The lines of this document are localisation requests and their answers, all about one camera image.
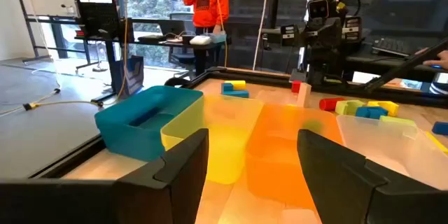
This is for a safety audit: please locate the blue wooden block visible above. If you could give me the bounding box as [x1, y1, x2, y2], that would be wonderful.
[220, 82, 250, 99]

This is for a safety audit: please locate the person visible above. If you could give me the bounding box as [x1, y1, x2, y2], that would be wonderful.
[181, 0, 231, 36]

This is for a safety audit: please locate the blue plank block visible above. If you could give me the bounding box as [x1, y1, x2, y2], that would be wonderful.
[431, 121, 448, 137]

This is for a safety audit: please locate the yellow floor cable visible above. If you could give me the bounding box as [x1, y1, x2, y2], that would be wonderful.
[0, 87, 106, 118]

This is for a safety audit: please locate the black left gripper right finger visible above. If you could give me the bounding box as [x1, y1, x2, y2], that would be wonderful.
[297, 129, 448, 224]

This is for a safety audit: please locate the blue arch block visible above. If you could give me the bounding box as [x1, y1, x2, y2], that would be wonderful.
[355, 106, 389, 120]

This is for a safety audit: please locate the white desk device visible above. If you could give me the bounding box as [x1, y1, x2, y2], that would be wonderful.
[189, 34, 214, 46]

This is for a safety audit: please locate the yellow arch block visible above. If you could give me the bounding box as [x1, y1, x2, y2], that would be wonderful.
[367, 100, 400, 118]

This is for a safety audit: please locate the person's hand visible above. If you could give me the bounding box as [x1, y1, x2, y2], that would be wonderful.
[422, 50, 448, 70]

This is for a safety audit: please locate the black office chair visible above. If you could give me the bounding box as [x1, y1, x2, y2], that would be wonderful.
[169, 12, 197, 78]

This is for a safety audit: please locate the long red cylinder block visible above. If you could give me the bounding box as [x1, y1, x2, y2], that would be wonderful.
[318, 97, 346, 112]

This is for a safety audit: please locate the blue bag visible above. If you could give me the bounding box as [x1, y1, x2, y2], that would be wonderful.
[111, 55, 145, 98]

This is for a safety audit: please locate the clear plastic bin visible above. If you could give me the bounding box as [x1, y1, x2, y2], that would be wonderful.
[335, 113, 448, 192]

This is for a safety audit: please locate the orange translucent plastic bin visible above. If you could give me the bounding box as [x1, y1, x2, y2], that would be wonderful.
[244, 103, 344, 214]

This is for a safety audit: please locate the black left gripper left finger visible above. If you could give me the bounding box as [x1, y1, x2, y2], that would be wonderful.
[0, 128, 210, 224]

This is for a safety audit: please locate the yellow hanging cable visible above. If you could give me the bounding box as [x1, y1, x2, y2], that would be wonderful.
[212, 0, 229, 68]

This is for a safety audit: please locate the yellow translucent plastic bin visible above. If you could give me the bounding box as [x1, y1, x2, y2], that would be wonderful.
[160, 94, 265, 186]

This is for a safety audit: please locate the dark side desk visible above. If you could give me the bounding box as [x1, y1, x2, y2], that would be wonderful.
[344, 40, 448, 83]

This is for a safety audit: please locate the black office desk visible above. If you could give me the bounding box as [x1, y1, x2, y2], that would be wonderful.
[104, 17, 232, 101]

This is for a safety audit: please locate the black equipment stand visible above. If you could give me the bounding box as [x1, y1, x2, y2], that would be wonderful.
[69, 0, 123, 41]

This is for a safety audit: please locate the teal plastic bin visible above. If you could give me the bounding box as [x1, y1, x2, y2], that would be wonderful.
[94, 85, 205, 162]

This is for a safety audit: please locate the white hanging cable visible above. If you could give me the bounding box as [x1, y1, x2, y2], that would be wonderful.
[252, 0, 270, 72]

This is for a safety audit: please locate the black keyboard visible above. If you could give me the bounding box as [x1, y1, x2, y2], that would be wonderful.
[371, 37, 413, 58]

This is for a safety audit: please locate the yellow plank block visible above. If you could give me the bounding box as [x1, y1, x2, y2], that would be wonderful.
[424, 131, 448, 154]

